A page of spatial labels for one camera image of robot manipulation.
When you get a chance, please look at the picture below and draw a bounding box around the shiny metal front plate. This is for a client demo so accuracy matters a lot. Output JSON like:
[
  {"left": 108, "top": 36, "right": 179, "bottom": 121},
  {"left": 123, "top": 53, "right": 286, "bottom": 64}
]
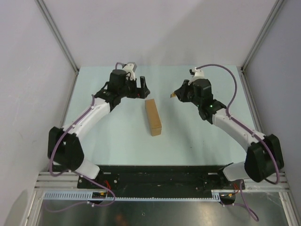
[{"left": 37, "top": 193, "right": 289, "bottom": 226}]

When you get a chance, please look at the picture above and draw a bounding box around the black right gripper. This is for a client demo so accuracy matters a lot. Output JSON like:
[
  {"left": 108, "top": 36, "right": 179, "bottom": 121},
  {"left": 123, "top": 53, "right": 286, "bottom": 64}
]
[{"left": 174, "top": 80, "right": 201, "bottom": 107}]

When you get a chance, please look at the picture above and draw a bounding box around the aluminium frame post right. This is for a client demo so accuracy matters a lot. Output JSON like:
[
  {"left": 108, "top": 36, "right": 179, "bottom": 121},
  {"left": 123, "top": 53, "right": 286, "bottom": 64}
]
[{"left": 240, "top": 0, "right": 287, "bottom": 73}]

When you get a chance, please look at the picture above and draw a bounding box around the aluminium frame post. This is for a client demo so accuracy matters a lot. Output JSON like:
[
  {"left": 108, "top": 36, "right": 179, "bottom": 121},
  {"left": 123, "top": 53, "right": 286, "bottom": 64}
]
[
  {"left": 35, "top": 0, "right": 79, "bottom": 75},
  {"left": 240, "top": 0, "right": 287, "bottom": 73}
]

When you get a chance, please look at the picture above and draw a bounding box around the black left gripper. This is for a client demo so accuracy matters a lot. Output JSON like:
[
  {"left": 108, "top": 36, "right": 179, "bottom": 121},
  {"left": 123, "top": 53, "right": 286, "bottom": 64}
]
[{"left": 119, "top": 76, "right": 150, "bottom": 99}]

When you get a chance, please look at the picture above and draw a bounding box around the brown cardboard express box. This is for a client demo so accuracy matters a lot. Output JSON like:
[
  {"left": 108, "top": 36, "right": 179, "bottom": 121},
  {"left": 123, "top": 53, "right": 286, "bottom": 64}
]
[{"left": 145, "top": 99, "right": 162, "bottom": 137}]

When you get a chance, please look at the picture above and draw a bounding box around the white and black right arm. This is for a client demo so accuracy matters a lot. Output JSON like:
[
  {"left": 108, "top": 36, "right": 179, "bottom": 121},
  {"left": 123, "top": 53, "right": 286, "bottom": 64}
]
[{"left": 171, "top": 79, "right": 284, "bottom": 189}]

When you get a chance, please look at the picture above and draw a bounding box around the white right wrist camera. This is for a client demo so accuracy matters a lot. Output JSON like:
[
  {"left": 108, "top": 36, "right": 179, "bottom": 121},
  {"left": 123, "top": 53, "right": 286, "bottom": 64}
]
[{"left": 188, "top": 67, "right": 205, "bottom": 85}]

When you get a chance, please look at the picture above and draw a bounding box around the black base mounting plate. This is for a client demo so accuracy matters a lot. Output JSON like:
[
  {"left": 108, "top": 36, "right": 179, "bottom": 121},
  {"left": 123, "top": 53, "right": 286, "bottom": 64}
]
[{"left": 77, "top": 165, "right": 243, "bottom": 191}]

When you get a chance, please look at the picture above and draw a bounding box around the white slotted cable duct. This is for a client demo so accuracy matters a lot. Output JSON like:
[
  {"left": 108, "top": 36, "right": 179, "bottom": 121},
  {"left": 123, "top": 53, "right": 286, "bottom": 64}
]
[{"left": 43, "top": 191, "right": 221, "bottom": 202}]

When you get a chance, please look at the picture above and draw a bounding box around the aluminium frame post left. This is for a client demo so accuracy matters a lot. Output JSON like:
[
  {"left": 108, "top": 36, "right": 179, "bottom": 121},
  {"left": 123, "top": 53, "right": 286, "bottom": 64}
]
[{"left": 35, "top": 0, "right": 79, "bottom": 75}]

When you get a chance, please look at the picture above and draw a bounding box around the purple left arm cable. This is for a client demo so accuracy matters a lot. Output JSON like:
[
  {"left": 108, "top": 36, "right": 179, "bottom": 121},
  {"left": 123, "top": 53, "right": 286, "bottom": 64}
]
[{"left": 44, "top": 62, "right": 125, "bottom": 212}]

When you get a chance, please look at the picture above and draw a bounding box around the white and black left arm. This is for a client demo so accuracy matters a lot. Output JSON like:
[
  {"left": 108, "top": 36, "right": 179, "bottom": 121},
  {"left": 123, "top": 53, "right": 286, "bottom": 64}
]
[{"left": 48, "top": 69, "right": 150, "bottom": 188}]

